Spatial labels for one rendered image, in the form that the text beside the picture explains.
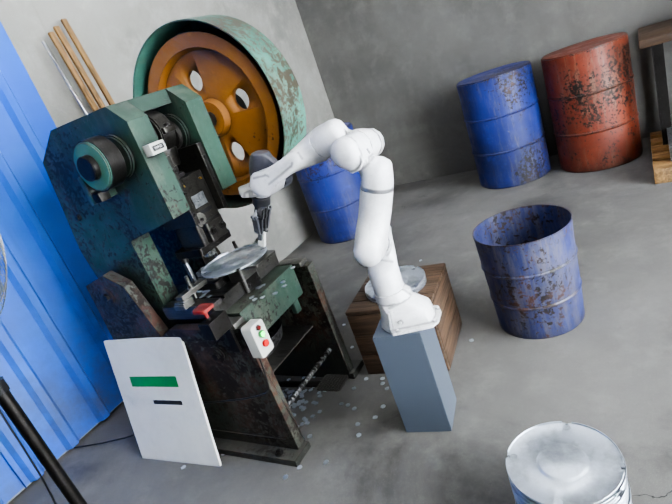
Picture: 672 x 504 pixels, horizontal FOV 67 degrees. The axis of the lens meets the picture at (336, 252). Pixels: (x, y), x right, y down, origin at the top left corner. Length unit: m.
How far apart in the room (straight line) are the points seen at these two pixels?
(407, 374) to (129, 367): 1.27
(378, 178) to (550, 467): 0.95
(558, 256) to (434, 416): 0.83
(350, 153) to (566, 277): 1.15
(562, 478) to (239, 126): 1.78
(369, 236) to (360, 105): 3.74
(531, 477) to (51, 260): 2.50
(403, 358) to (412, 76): 3.58
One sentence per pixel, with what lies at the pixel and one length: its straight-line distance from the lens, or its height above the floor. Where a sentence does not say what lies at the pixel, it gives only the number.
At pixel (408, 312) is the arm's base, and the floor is 0.52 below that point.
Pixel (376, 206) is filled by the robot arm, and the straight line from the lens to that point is 1.65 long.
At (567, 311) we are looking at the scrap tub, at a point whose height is 0.10.
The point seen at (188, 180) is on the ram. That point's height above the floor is 1.15.
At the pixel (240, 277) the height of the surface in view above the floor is 0.73.
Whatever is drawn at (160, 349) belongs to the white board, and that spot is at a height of 0.54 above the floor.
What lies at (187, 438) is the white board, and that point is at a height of 0.12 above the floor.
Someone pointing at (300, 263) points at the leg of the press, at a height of 0.64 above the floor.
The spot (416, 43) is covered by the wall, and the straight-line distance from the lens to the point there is 5.01.
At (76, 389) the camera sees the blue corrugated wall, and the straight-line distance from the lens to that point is 3.18.
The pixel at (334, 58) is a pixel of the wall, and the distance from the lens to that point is 5.36.
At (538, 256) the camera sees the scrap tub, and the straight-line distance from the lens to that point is 2.22.
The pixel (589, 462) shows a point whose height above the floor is 0.25.
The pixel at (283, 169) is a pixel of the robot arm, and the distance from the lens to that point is 1.79.
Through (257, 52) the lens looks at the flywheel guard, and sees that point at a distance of 2.15.
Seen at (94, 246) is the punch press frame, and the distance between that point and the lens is 2.41.
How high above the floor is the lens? 1.39
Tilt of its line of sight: 20 degrees down
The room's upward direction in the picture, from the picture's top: 20 degrees counter-clockwise
